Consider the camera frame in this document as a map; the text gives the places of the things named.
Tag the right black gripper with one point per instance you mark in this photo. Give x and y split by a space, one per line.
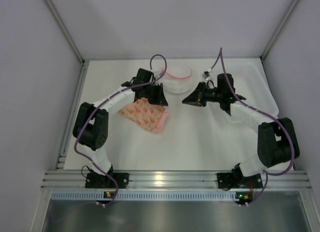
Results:
202 93

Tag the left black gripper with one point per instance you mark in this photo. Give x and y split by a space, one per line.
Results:
155 92

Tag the floral orange bra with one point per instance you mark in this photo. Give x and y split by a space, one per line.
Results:
142 113

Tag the white mesh laundry bag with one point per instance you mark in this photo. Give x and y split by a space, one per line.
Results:
178 78

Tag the pink cloth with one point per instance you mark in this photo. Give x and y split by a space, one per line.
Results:
161 122

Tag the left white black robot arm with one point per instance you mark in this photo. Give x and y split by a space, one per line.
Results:
92 122

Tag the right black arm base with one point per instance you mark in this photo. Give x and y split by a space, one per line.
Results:
235 179

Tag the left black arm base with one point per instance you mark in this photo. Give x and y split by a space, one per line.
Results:
95 180

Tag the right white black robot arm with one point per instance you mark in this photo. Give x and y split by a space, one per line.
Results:
276 138

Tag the clear plastic bin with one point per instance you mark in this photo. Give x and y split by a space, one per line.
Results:
249 83

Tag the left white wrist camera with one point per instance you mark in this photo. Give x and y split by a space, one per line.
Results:
158 74

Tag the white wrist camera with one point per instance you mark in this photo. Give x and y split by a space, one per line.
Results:
158 74
207 75

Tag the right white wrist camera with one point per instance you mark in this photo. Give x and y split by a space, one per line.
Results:
207 75

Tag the aluminium front rail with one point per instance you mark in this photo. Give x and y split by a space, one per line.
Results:
173 180

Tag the slotted grey cable duct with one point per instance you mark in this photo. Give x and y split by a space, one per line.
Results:
151 195

